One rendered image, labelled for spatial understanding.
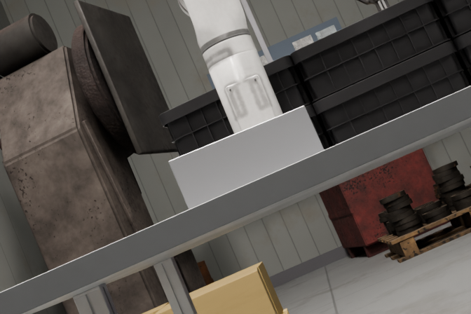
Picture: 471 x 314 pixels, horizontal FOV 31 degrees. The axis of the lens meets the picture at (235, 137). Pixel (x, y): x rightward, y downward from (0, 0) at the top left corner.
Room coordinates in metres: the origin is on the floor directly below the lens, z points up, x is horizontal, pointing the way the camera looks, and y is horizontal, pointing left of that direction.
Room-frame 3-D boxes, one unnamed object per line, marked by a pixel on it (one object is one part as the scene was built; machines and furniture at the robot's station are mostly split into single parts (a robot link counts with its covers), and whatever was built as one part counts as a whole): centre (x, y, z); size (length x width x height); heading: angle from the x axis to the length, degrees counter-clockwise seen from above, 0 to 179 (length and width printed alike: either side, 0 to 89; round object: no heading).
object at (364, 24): (1.86, -0.34, 0.92); 0.40 x 0.30 x 0.02; 171
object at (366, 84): (1.86, -0.34, 0.76); 0.40 x 0.30 x 0.12; 171
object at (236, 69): (1.48, -0.05, 0.87); 0.09 x 0.09 x 0.17; 89
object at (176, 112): (1.90, -0.05, 0.92); 0.40 x 0.30 x 0.02; 171
